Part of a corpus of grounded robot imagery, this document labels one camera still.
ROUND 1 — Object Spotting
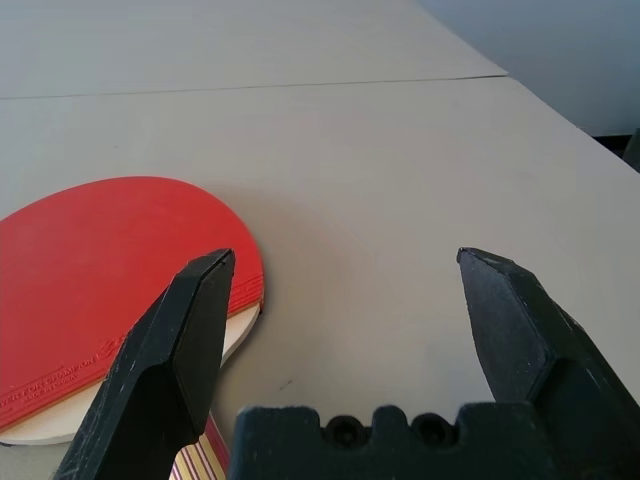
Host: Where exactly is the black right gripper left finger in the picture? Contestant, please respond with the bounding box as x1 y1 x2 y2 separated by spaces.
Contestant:
52 247 236 480

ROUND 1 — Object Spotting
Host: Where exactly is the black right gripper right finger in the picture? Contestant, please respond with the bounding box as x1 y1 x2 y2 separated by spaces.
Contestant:
455 246 640 480

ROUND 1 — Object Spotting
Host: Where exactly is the red ping-pong paddle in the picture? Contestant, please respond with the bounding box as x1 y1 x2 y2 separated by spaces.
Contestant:
0 174 267 480

